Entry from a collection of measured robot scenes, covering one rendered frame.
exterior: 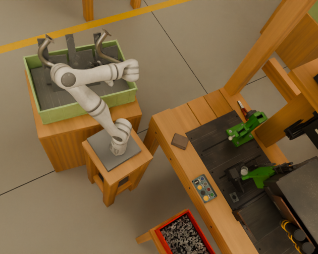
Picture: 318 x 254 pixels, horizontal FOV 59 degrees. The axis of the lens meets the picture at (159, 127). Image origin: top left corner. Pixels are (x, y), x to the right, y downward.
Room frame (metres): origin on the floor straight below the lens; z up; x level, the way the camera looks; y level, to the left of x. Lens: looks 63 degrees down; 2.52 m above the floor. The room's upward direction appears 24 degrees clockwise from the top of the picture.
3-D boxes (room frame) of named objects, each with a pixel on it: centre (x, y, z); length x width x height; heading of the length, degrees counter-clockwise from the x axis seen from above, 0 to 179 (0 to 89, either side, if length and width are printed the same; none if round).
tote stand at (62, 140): (0.88, 0.57, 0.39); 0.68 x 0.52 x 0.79; 131
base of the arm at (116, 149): (0.58, 0.17, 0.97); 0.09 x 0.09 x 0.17; 65
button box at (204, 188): (0.56, -0.40, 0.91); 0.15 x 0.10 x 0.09; 51
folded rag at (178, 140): (0.78, -0.16, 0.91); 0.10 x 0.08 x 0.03; 90
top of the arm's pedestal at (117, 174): (0.58, 0.17, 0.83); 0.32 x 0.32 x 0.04; 58
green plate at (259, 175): (0.68, -0.63, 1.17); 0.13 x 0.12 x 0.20; 51
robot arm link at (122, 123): (0.58, 0.17, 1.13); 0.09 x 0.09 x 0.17; 3
